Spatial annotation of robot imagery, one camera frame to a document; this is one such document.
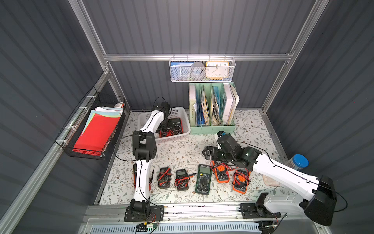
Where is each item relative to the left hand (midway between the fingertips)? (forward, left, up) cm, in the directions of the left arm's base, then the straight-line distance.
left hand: (164, 129), depth 102 cm
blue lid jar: (-32, -72, +14) cm, 80 cm away
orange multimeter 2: (-35, -47, -1) cm, 59 cm away
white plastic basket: (+15, -11, +1) cm, 18 cm away
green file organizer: (+6, -33, +16) cm, 37 cm away
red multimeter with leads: (+4, -7, -2) cm, 8 cm away
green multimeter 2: (-35, -26, -3) cm, 43 cm away
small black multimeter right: (-35, -13, -1) cm, 38 cm away
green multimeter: (-2, -46, -4) cm, 46 cm away
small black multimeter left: (-34, -3, -2) cm, 34 cm away
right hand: (-25, -29, +12) cm, 40 cm away
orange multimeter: (-31, -37, -2) cm, 48 cm away
